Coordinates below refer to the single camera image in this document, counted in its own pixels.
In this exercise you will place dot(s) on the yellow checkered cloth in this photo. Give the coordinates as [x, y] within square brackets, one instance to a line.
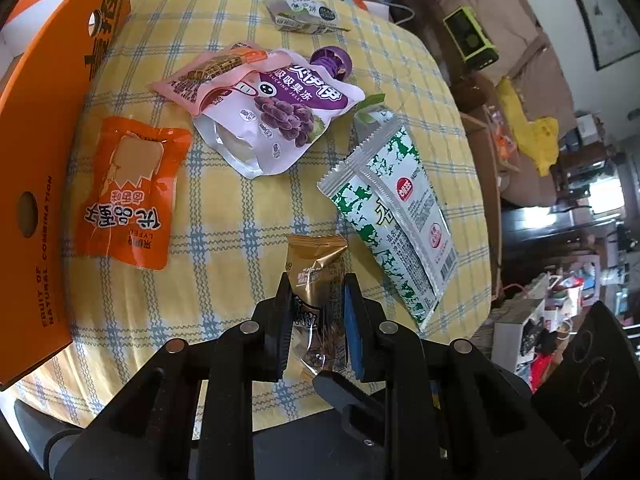
[260, 205]

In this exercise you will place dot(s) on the cardboard box of snacks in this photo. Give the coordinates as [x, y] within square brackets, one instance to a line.
[492, 160]

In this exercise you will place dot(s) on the green white seaweed packet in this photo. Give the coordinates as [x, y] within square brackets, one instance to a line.
[400, 210]

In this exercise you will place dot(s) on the pink snack packet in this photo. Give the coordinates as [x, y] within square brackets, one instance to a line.
[200, 77]

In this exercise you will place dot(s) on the green black radio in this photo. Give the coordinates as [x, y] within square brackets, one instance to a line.
[470, 37]

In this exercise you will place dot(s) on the yellow plastic bag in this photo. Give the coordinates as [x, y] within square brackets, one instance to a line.
[512, 110]
[542, 145]

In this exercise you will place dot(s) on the brown sofa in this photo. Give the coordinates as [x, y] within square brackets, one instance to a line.
[525, 20]

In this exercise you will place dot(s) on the purple jelly pouch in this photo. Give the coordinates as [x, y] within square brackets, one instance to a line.
[280, 110]

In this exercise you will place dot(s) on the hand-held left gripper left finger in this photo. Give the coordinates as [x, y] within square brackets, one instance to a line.
[270, 340]

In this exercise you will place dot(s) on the orange cardboard box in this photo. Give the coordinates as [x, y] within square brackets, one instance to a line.
[45, 135]

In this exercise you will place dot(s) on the gold snack bar packet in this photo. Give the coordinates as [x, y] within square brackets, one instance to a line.
[315, 270]

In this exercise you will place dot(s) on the green plum snack packet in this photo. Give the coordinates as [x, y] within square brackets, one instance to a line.
[370, 116]
[300, 15]

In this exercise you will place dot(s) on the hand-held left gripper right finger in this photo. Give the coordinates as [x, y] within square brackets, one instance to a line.
[356, 330]

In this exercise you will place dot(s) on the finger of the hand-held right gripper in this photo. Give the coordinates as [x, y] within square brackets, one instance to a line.
[342, 400]

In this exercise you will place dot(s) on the framed wall painting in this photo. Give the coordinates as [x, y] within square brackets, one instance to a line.
[595, 10]

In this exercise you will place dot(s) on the orange snack packet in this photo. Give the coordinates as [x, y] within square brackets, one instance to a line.
[130, 200]

